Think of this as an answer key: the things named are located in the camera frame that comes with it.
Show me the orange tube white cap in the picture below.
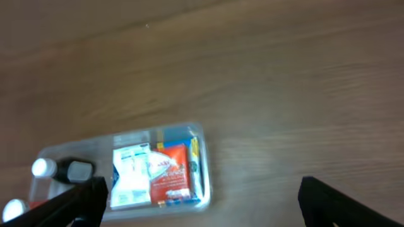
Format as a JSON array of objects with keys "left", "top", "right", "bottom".
[{"left": 2, "top": 199, "right": 46, "bottom": 223}]

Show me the red Panadol box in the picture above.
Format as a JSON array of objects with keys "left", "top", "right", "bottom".
[{"left": 148, "top": 144, "right": 191, "bottom": 204}]

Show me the blue yellow VapoDrops box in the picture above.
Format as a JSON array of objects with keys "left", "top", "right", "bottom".
[{"left": 157, "top": 124, "right": 210, "bottom": 207}]

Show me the dark bottle white cap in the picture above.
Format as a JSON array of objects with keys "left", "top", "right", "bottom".
[{"left": 31, "top": 157, "right": 95, "bottom": 184}]

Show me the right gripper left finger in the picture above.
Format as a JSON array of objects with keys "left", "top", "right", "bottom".
[{"left": 1, "top": 177, "right": 109, "bottom": 227}]

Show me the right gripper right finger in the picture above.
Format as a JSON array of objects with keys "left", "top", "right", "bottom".
[{"left": 298, "top": 176, "right": 403, "bottom": 227}]

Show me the clear plastic container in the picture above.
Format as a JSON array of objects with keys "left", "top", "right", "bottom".
[{"left": 28, "top": 122, "right": 211, "bottom": 222}]

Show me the white medicine box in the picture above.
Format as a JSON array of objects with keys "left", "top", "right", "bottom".
[{"left": 110, "top": 143, "right": 152, "bottom": 210}]

